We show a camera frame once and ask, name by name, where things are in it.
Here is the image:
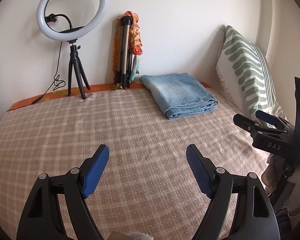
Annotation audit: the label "light blue denim pants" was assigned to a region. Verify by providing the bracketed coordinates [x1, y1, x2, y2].
[140, 73, 218, 120]

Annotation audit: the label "white gloved right hand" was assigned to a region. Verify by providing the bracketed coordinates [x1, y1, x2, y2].
[261, 154, 300, 229]

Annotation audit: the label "green striped white pillow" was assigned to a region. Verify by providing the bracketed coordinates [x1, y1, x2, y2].
[216, 25, 286, 121]

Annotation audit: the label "beige plaid bed blanket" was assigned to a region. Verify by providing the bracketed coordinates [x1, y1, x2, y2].
[0, 89, 268, 239]

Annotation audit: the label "folded silver tripod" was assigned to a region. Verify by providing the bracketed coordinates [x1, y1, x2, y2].
[115, 16, 132, 89]

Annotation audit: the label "colourful floral scarf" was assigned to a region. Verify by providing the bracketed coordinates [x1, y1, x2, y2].
[112, 10, 143, 90]

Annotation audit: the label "black mini tripod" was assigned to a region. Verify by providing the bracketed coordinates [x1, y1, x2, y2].
[68, 40, 90, 100]

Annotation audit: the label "black ring light cable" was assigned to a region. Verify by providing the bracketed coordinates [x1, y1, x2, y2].
[31, 41, 67, 105]

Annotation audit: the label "white ring light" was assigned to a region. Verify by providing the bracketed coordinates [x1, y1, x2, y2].
[36, 0, 109, 41]

